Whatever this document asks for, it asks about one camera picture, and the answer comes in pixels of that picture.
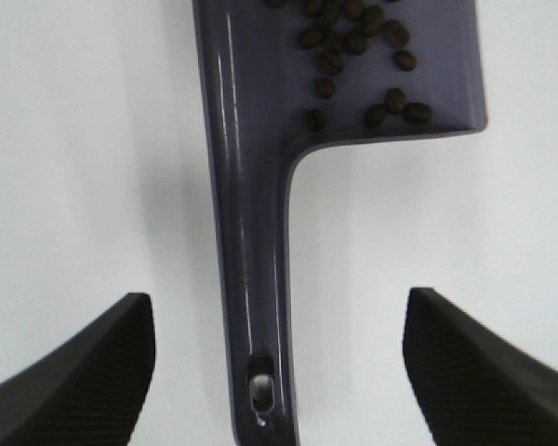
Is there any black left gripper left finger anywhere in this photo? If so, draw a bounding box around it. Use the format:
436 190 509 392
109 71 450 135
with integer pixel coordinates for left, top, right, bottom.
0 293 156 445

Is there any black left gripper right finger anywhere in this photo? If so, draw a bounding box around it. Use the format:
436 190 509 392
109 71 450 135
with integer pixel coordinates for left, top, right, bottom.
403 288 558 445

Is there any purple plastic dustpan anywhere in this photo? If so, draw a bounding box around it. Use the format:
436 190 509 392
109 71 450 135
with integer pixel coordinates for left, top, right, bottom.
193 1 486 445

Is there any pile of coffee beans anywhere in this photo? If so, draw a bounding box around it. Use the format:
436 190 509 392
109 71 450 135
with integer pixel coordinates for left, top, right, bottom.
250 1 437 138

